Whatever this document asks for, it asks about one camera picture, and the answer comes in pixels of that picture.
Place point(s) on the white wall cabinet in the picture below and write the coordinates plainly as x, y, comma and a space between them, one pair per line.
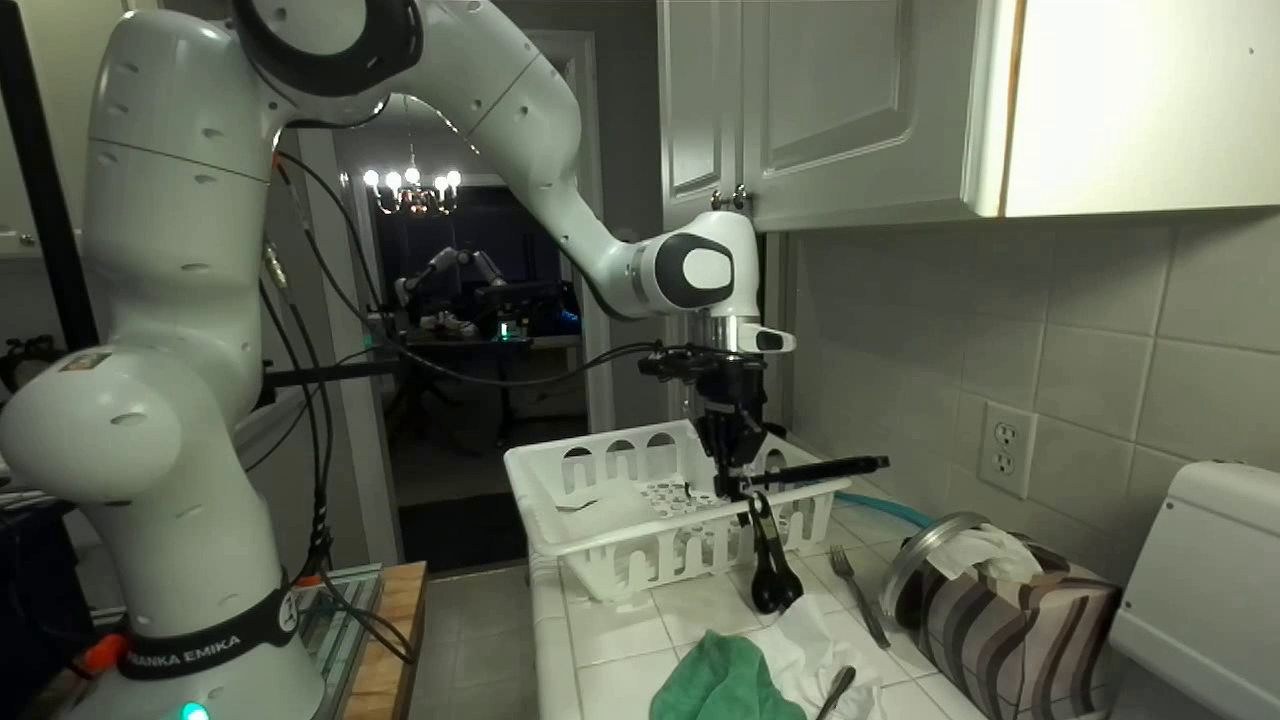
867, 93

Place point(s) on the metal fork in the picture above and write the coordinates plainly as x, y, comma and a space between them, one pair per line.
860, 602

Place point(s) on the wooden board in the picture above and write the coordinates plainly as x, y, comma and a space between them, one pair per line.
395, 641

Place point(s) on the lit chandelier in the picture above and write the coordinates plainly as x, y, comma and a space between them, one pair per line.
414, 188

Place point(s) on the white wall outlet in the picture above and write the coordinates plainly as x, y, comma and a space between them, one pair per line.
1008, 450

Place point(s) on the white crumpled cloth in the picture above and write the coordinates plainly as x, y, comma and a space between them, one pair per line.
819, 641

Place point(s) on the cluttered dark dining table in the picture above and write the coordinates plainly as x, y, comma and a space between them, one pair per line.
464, 327

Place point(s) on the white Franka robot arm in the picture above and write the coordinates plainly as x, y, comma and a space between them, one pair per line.
145, 401

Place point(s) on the black vertical pole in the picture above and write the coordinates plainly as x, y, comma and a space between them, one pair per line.
52, 203

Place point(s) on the striped dish towel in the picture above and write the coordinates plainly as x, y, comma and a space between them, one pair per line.
1001, 646

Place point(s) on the green cloth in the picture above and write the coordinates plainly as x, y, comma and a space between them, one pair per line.
723, 683

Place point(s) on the white countertop appliance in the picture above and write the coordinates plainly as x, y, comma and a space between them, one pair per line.
1203, 586

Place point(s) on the pale green mat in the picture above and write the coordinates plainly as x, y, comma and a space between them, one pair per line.
344, 621

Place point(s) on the metal cabinet knob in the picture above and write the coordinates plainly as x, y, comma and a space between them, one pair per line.
723, 203
746, 203

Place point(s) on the metal pot lid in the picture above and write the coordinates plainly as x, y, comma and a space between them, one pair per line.
948, 543

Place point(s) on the black plastic spoon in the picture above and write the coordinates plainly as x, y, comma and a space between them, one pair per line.
769, 581

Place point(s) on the white plastic dish rack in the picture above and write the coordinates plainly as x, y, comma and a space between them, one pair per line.
600, 514

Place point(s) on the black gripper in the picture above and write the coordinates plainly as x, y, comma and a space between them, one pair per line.
732, 392

